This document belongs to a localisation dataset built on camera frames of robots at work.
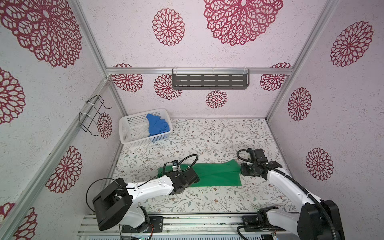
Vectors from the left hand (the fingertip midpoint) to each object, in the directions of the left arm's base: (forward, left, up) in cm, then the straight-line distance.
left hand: (181, 181), depth 85 cm
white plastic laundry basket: (+42, +36, -2) cm, 55 cm away
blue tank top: (+40, +18, +5) cm, 44 cm away
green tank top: (+7, -29, -7) cm, 31 cm away
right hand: (+6, -36, +4) cm, 37 cm away
